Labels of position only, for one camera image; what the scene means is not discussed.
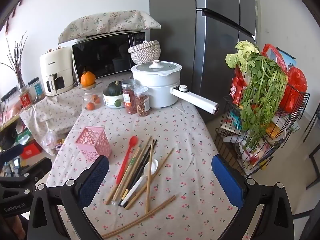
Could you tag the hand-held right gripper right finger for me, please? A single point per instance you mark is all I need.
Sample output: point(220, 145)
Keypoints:
point(227, 182)

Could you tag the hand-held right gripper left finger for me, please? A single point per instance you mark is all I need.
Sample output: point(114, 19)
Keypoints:
point(93, 180)

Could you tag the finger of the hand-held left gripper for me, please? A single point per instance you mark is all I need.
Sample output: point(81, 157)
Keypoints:
point(37, 167)
point(12, 152)

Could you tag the pink perforated utensil holder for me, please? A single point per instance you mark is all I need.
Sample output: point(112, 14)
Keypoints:
point(92, 140)

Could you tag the red plastic spoon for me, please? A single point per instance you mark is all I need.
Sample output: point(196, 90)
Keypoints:
point(127, 155)

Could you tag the black chopstick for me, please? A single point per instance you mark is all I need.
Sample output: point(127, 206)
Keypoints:
point(142, 161)
point(149, 152)

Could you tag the pile of wooden chopsticks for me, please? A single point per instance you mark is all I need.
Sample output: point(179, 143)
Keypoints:
point(149, 185)

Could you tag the white plastic spoon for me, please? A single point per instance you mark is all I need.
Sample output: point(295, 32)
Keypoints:
point(151, 167)

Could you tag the red box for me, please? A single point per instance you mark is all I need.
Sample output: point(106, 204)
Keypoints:
point(31, 151)

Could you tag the clear plastic bag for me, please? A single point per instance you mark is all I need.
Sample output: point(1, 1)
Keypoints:
point(48, 141)

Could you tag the cherry print tablecloth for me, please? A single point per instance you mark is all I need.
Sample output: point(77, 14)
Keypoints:
point(185, 167)

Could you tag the red label jar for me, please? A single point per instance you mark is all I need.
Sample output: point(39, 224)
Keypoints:
point(25, 98)

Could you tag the cherry print cabinet cloth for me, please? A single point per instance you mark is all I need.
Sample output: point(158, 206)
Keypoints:
point(57, 110)

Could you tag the clear container with black lid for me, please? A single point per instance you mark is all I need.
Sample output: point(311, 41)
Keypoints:
point(37, 90)

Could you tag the small tangerine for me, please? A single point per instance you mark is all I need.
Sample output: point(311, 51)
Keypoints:
point(90, 105)
point(96, 99)

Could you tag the dried branch bouquet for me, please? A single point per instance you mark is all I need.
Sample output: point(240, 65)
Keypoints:
point(19, 77)

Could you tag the white ceramic bowl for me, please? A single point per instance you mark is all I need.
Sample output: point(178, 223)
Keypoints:
point(110, 102)

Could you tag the green lime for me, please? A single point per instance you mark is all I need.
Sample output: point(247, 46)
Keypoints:
point(117, 103)

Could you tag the spice jar with red contents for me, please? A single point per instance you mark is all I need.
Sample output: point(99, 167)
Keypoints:
point(128, 100)

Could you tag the glass jar with wooden lid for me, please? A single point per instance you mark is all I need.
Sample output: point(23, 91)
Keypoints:
point(87, 92)

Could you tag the jar of dried fruit rings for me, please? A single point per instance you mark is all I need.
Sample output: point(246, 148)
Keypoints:
point(142, 105)

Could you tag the black chair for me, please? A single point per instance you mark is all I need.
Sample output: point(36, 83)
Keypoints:
point(314, 155)

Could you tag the green kabocha squash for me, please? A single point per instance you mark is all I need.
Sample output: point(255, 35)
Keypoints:
point(115, 88)

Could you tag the red snack packet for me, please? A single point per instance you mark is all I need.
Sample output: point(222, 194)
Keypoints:
point(236, 87)

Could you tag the white air fryer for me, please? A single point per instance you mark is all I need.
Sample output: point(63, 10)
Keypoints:
point(56, 65)

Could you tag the bunch of leafy celery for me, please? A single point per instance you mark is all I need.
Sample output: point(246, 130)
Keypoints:
point(262, 87)

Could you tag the large orange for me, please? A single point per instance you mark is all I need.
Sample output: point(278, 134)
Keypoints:
point(87, 78)

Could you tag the white electric cooking pot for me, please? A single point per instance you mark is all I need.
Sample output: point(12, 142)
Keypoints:
point(155, 85)

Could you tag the red plastic bag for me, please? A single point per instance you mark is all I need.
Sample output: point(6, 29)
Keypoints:
point(295, 85)

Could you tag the black microwave oven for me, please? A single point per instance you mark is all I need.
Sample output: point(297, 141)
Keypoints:
point(100, 55)

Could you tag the napa cabbage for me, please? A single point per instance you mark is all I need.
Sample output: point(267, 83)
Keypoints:
point(240, 55)

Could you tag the woven lidded basket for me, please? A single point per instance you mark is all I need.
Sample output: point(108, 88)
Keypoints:
point(145, 53)

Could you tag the blue cardboard box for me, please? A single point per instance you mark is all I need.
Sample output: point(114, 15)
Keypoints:
point(290, 60)

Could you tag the floral microwave cover cloth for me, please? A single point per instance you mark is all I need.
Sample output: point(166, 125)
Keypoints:
point(107, 22)

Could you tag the grey refrigerator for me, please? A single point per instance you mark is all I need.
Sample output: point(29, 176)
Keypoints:
point(180, 30)

